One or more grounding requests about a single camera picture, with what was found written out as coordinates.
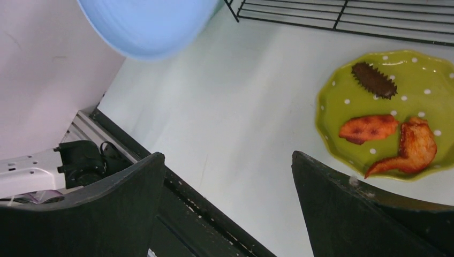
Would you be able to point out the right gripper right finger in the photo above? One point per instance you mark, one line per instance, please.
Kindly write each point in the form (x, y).
(344, 218)

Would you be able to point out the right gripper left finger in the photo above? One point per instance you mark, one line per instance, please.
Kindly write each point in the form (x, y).
(111, 217)

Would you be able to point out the blue plate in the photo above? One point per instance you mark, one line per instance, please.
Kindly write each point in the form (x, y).
(148, 30)

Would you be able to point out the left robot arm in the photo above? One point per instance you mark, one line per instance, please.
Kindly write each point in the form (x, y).
(35, 178)

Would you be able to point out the orange fried food piece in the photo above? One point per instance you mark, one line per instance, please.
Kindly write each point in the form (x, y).
(359, 130)
(417, 150)

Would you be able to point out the orange fried food piece right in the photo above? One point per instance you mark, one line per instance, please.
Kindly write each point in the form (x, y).
(417, 150)

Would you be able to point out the green dotted plate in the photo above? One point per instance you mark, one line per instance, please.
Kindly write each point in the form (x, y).
(424, 89)

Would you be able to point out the dark brown food piece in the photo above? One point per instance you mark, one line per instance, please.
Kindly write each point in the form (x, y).
(373, 80)

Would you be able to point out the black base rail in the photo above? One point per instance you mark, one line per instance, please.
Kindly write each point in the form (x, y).
(187, 224)

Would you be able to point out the black wire rack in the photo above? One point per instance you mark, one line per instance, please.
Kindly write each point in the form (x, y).
(429, 22)

